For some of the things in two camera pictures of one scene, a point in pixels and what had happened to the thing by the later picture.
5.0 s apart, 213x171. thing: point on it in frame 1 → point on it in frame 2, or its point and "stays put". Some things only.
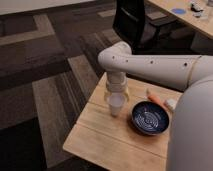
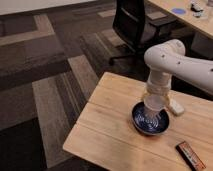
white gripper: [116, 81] → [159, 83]
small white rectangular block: [172, 102] stays put
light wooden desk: [203, 23] stays put
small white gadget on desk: [195, 7] stays put
